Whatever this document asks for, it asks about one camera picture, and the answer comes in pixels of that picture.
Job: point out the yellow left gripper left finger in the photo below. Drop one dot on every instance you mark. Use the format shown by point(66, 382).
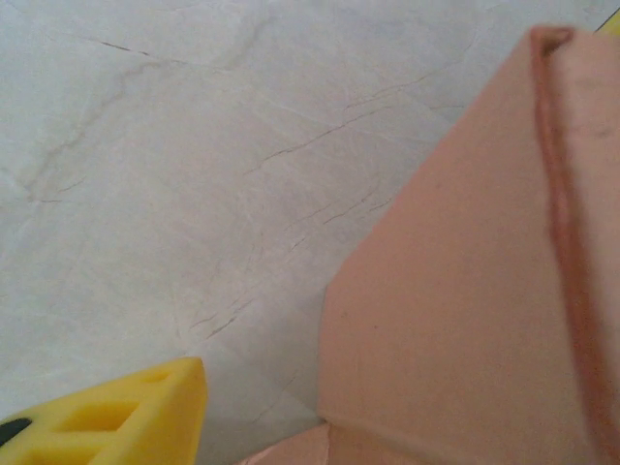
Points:
point(97, 426)

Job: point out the salmon pink paper box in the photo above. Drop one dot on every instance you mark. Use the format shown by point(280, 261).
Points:
point(460, 290)

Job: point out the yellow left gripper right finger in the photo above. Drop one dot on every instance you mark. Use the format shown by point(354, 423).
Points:
point(614, 24)

